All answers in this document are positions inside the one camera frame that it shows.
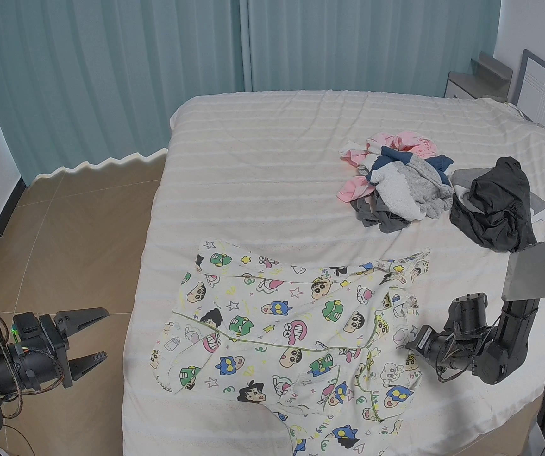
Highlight bed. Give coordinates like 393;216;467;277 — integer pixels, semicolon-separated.
122;48;545;456

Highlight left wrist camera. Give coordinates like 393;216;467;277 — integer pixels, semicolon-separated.
12;312;41;348

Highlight grey garment with white trim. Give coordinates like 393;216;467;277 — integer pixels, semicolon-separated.
450;167;545;222

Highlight blue-green curtain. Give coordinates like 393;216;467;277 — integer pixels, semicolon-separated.
238;0;503;96
0;0;247;184

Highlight white printed pyjama top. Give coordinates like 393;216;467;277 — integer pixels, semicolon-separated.
148;239;432;456

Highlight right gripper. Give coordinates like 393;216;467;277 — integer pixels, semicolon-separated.
405;324;444;363

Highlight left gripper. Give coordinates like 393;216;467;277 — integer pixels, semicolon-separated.
9;307;110;391

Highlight pile of clothes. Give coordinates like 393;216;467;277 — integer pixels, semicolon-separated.
336;130;456;234

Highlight black garment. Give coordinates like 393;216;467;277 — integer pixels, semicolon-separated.
449;156;538;254

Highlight grey bedside table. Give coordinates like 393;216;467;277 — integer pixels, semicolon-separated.
445;51;513;103

